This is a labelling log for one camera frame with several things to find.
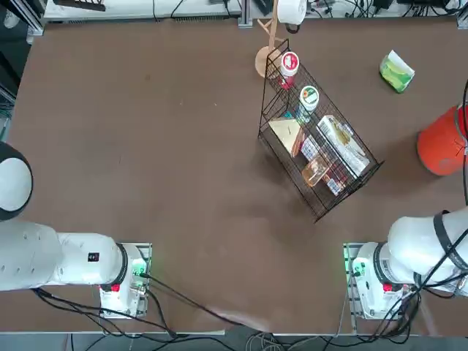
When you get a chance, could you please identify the green tissue pack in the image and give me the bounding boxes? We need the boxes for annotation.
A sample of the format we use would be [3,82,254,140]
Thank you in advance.
[379,50,416,94]

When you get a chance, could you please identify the orange bin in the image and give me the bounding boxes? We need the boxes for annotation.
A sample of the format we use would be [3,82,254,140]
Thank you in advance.
[416,104,468,176]

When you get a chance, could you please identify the wrapped sandwich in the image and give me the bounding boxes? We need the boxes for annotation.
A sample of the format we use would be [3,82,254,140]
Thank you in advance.
[268,117,306,159]

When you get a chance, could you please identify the amber clear packet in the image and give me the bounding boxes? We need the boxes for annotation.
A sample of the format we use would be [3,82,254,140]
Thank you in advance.
[301,155,332,189]

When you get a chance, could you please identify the long red white box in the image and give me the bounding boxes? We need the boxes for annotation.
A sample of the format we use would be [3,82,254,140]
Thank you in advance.
[299,134,347,195]

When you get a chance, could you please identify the green label jar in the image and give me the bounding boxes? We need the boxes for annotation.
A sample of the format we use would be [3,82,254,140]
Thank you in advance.
[294,85,320,124]

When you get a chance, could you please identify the white cracker box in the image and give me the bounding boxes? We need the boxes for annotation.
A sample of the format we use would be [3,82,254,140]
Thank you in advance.
[315,114,371,177]

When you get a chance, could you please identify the wooden roll stand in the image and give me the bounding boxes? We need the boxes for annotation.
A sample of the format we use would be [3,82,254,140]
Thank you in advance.
[254,0,283,78]

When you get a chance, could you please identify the red label jar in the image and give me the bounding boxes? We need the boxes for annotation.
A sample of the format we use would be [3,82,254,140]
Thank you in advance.
[279,50,302,91]

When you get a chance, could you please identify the black slotted strip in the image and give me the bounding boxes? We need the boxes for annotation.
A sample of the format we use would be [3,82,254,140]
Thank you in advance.
[53,0,107,12]

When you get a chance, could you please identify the black wire rack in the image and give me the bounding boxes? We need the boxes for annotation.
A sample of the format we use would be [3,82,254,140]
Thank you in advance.
[257,38,385,224]

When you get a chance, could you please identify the black cable on table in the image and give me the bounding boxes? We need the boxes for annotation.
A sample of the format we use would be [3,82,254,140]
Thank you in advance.
[140,272,273,332]
[31,287,177,338]

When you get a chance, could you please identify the white cable tray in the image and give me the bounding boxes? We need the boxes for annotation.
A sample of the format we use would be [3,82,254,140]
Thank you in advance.
[43,0,243,20]

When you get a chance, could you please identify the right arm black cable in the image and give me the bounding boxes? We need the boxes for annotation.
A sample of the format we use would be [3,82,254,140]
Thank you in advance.
[412,78,468,304]

